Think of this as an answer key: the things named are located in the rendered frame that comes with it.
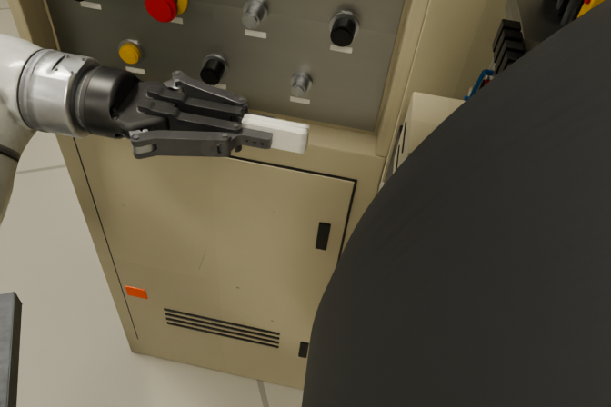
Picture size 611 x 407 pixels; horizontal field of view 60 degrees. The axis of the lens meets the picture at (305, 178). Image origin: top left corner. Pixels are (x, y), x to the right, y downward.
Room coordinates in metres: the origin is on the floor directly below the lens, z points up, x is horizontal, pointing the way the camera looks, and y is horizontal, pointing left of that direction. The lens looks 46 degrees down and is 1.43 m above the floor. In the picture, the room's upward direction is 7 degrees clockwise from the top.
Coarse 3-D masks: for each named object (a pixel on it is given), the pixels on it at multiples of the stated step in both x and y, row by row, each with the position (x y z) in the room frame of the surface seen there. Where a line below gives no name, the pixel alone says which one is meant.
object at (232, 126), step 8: (144, 104) 0.42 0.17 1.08; (152, 104) 0.42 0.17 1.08; (160, 104) 0.42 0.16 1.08; (144, 112) 0.42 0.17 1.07; (152, 112) 0.41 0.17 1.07; (160, 112) 0.41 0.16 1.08; (168, 112) 0.41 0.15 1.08; (176, 112) 0.42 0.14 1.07; (176, 120) 0.41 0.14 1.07; (184, 120) 0.41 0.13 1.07; (192, 120) 0.41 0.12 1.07; (200, 120) 0.41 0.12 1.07; (208, 120) 0.41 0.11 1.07; (216, 120) 0.42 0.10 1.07; (224, 120) 0.42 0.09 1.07; (176, 128) 0.41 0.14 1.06; (184, 128) 0.41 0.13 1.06; (192, 128) 0.41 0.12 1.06; (200, 128) 0.41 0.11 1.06; (208, 128) 0.41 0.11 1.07; (216, 128) 0.41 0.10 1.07; (224, 128) 0.41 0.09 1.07; (232, 128) 0.41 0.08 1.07; (240, 128) 0.41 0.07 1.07
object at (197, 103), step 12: (156, 96) 0.44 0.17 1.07; (168, 96) 0.44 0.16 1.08; (180, 96) 0.44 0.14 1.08; (180, 108) 0.44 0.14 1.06; (192, 108) 0.44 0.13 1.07; (204, 108) 0.43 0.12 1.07; (216, 108) 0.44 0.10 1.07; (228, 108) 0.44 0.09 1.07; (240, 108) 0.44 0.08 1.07; (228, 120) 0.43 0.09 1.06
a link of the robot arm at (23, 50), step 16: (0, 48) 0.44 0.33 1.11; (16, 48) 0.45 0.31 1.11; (32, 48) 0.46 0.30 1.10; (0, 64) 0.43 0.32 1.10; (16, 64) 0.43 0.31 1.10; (0, 80) 0.42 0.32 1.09; (16, 80) 0.42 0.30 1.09; (0, 96) 0.41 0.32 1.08; (16, 96) 0.41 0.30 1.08; (0, 112) 0.40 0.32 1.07; (16, 112) 0.40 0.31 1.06; (0, 128) 0.39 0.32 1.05; (16, 128) 0.40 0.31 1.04; (32, 128) 0.41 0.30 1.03; (0, 144) 0.38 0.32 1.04; (16, 144) 0.39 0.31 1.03
